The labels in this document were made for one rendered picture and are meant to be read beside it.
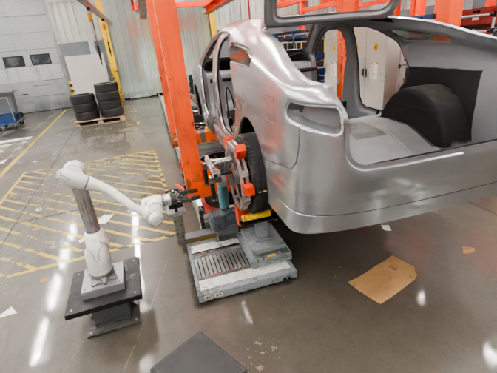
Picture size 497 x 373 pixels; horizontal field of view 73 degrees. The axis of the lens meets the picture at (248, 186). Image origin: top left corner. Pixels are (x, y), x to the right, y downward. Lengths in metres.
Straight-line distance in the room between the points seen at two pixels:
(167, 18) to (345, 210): 1.97
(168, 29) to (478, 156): 2.31
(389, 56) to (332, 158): 5.43
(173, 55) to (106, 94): 7.91
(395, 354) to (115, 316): 1.95
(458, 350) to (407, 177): 1.17
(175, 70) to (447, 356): 2.76
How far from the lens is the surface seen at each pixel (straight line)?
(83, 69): 13.50
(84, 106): 10.88
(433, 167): 2.10
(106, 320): 2.86
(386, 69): 7.09
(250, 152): 2.49
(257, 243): 2.99
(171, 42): 2.94
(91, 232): 2.75
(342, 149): 1.77
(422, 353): 2.55
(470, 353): 2.65
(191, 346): 2.08
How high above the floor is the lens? 1.86
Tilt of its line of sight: 23 degrees down
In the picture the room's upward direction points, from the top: 6 degrees counter-clockwise
